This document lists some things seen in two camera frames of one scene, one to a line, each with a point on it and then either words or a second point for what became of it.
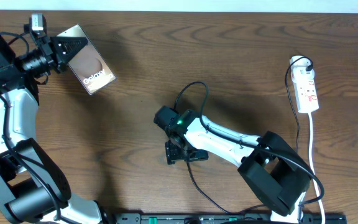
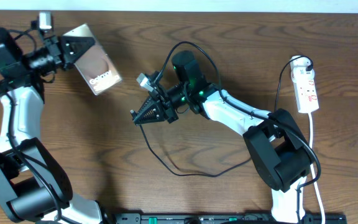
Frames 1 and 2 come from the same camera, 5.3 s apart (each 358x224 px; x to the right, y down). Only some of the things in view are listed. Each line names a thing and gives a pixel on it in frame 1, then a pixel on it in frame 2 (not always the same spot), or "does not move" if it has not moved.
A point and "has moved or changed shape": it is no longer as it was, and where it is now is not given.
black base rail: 217,218 does not move
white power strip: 304,86 does not move
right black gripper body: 174,154 → 177,98
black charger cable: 309,68 → 202,177
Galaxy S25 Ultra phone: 87,65 has moved or changed shape
